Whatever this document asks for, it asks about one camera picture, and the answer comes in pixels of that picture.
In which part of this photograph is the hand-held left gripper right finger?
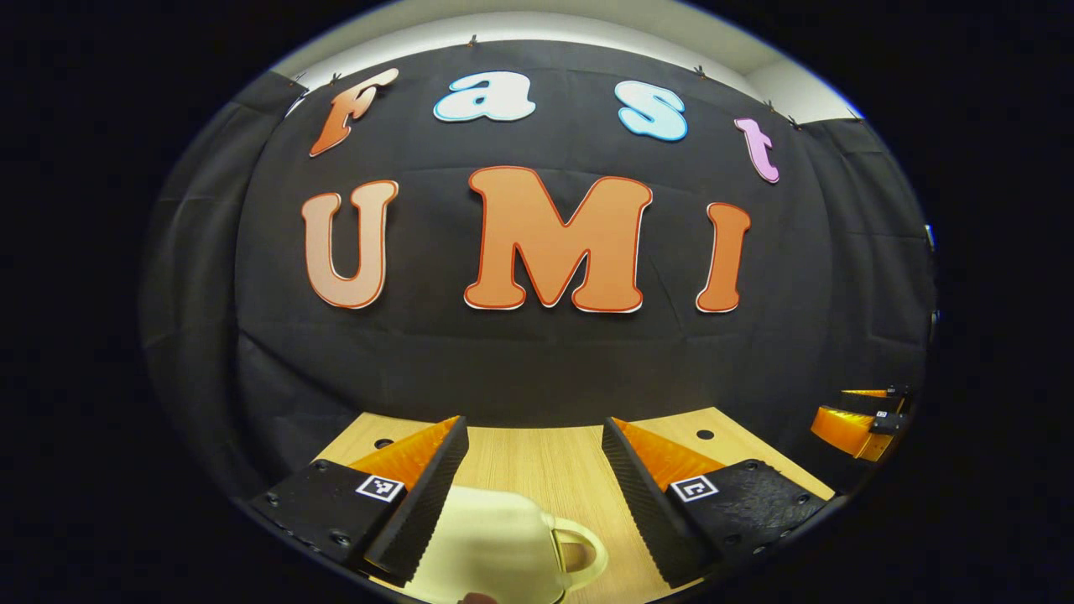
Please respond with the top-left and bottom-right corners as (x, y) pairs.
(602, 417), (836, 590)

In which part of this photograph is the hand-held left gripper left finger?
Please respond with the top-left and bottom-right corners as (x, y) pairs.
(249, 415), (470, 588)

